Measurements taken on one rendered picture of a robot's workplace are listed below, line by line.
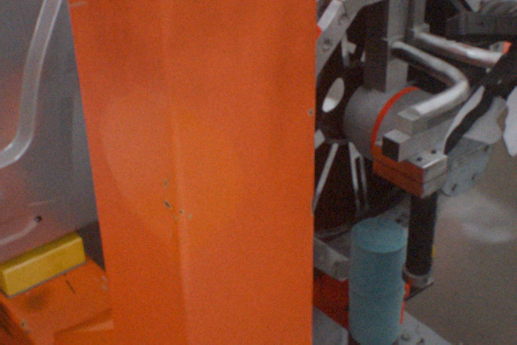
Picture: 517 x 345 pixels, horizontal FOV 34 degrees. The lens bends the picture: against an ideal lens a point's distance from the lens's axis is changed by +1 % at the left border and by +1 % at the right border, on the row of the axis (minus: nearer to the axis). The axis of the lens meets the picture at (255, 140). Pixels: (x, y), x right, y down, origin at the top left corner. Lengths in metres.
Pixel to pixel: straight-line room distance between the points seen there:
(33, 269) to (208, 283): 0.61
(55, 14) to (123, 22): 0.52
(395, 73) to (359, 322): 0.41
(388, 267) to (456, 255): 1.22
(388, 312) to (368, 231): 0.14
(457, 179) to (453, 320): 1.03
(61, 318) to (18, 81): 0.36
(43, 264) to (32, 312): 0.08
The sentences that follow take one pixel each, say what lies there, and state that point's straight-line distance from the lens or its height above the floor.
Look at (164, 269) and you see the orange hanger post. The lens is 0.80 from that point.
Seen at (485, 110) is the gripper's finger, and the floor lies 1.05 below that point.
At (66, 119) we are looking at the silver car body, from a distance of 1.27.
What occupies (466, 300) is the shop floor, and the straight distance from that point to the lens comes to 2.40.
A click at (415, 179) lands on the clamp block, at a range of 1.14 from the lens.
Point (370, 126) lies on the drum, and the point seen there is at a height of 0.87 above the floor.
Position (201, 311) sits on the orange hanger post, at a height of 1.00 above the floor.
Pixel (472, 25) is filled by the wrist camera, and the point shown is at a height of 1.16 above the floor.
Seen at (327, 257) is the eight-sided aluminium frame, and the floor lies 0.65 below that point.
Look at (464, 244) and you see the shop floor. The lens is 2.60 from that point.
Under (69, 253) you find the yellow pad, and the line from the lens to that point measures 1.39.
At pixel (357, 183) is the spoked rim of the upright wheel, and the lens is 1.60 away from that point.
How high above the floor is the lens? 1.53
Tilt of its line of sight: 30 degrees down
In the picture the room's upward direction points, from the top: 1 degrees counter-clockwise
